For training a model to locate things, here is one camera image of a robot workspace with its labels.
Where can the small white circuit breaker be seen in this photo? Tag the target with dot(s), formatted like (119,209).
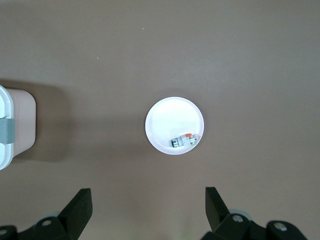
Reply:
(183,140)

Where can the white lidded storage box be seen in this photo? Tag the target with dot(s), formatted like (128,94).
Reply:
(23,120)

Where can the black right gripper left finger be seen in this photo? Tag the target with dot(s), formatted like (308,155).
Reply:
(62,225)

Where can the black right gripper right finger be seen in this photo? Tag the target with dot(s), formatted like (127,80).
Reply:
(225,227)

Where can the white round plate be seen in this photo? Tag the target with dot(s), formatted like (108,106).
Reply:
(170,117)

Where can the brown table mat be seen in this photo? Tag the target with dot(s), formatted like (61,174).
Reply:
(160,50)

